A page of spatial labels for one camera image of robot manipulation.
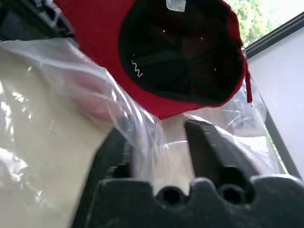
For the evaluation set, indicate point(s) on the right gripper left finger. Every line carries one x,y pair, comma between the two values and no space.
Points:
111,156

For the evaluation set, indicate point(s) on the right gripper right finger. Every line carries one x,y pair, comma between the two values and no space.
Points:
209,147

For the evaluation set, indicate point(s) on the large clear plastic bag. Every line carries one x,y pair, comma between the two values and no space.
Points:
71,71

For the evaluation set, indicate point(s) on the red baseball cap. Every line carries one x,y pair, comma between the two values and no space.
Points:
99,35

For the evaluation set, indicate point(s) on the white board panel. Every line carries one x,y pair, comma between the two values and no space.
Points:
280,83

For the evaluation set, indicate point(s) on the dark window frame post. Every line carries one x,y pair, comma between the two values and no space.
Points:
273,34

